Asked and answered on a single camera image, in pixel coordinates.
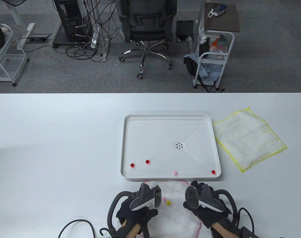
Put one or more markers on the person's left hand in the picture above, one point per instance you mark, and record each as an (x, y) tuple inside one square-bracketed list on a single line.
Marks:
[(130, 215)]

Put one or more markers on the white power strip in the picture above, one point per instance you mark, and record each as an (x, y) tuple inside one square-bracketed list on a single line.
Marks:
[(93, 43)]

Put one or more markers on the black floor socket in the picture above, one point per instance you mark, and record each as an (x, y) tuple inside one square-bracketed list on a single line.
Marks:
[(39, 38)]

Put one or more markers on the yellow-edged white dish cloth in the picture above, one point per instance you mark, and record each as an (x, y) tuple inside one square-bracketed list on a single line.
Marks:
[(247, 136)]

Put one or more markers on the clear bottle grey cap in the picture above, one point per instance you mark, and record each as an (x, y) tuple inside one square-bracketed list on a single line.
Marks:
[(221, 45)]

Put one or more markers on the pink-edged white dish cloth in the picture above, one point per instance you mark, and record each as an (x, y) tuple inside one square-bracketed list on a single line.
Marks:
[(177, 218)]

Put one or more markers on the black box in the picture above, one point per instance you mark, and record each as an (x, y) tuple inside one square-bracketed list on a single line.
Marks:
[(185, 29)]

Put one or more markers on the black white handheld controller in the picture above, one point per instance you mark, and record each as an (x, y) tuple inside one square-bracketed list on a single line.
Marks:
[(156, 195), (191, 197)]

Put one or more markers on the white rolling cart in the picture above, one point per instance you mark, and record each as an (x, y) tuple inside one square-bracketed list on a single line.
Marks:
[(4, 74), (222, 72)]

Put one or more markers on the white plastic tray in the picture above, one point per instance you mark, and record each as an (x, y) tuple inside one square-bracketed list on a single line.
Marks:
[(152, 138)]

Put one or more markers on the white metal desk frame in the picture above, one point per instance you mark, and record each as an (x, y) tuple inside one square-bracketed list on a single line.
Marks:
[(104, 49)]

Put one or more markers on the person's right forearm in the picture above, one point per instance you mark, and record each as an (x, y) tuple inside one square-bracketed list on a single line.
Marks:
[(219, 229)]

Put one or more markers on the blue smartphone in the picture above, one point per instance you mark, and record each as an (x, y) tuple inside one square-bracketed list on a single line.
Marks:
[(219, 10)]

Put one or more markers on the orange white bottle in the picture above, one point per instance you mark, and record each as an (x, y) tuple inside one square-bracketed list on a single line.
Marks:
[(214, 44)]

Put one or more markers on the light blue cloth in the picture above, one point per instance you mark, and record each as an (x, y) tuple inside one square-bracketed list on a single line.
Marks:
[(209, 72)]

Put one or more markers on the black computer tower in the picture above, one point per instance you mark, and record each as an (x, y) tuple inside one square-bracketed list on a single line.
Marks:
[(68, 19)]

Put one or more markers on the brown side table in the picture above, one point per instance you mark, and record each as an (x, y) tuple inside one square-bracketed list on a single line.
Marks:
[(222, 22)]

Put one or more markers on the black office chair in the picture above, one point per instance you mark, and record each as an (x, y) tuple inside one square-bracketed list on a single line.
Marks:
[(148, 22)]

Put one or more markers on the black backpack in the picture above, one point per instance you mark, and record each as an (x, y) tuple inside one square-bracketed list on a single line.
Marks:
[(191, 65)]

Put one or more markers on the person's left forearm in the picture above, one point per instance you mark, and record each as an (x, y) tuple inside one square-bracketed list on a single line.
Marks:
[(133, 229)]

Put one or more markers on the person's right hand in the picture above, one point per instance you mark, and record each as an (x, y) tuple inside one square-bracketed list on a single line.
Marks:
[(212, 218)]

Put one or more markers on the black handheld tool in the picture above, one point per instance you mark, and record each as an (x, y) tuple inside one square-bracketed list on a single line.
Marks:
[(204, 48)]

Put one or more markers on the black forearm module box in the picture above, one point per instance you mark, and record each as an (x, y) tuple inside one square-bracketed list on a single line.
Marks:
[(249, 233)]

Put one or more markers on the white desk leg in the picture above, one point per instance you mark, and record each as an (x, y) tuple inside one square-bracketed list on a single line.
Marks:
[(25, 37)]

